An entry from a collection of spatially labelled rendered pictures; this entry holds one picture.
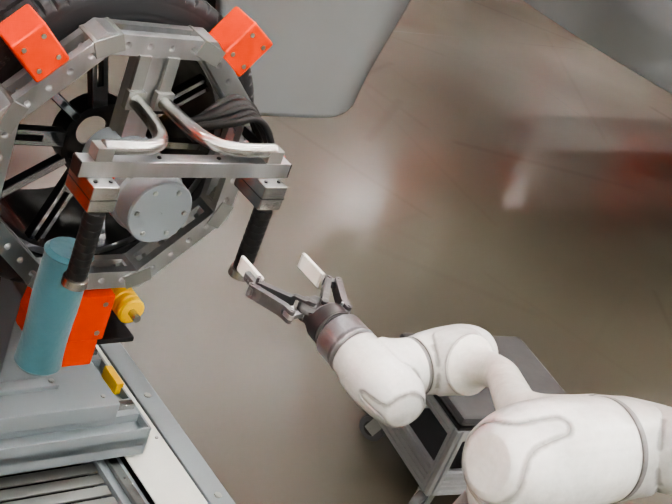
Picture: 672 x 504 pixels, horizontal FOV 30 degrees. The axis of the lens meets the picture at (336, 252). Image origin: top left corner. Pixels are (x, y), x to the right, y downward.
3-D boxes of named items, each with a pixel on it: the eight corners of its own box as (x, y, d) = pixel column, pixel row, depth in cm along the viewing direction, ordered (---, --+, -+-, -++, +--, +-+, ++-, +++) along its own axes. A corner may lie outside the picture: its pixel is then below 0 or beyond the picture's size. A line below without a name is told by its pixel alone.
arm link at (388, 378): (322, 384, 208) (384, 369, 215) (374, 446, 198) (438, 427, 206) (337, 333, 202) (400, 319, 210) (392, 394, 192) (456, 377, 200)
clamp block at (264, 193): (254, 184, 233) (263, 159, 230) (280, 210, 227) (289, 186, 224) (232, 184, 229) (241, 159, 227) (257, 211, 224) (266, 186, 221)
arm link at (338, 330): (366, 372, 213) (346, 350, 217) (384, 329, 209) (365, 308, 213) (324, 377, 207) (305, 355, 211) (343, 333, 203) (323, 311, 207)
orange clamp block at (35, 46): (53, 39, 215) (27, 1, 208) (72, 60, 210) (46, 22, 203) (20, 63, 214) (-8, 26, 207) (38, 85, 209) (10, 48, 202)
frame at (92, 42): (191, 266, 264) (272, 32, 239) (206, 284, 260) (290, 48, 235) (-60, 278, 229) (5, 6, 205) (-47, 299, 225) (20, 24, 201)
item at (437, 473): (407, 525, 310) (459, 419, 294) (347, 428, 336) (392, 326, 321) (540, 516, 332) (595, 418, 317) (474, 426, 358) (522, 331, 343)
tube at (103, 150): (137, 107, 224) (153, 54, 219) (187, 163, 212) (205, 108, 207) (46, 103, 213) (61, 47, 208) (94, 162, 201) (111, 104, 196)
